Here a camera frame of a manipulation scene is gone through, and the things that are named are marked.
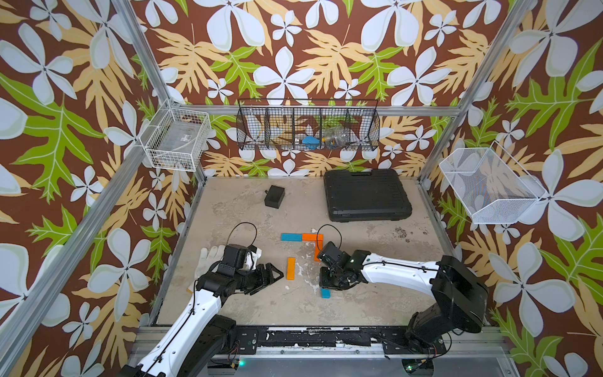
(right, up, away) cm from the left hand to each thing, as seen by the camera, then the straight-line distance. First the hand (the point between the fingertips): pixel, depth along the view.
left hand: (278, 275), depth 78 cm
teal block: (+4, +10, +20) cm, 23 cm away
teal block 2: (+17, -9, +6) cm, 20 cm away
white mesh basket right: (+74, +30, +1) cm, 80 cm away
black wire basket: (+11, +58, +20) cm, 62 cm away
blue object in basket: (+12, +49, +16) cm, 53 cm away
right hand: (+14, -5, +6) cm, 16 cm away
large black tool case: (+38, +28, +27) cm, 54 cm away
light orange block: (+4, -1, +12) cm, 13 cm away
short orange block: (+13, +10, +20) cm, 26 cm away
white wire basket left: (-39, +49, +8) cm, 63 cm away
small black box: (-5, +28, +33) cm, 43 cm away
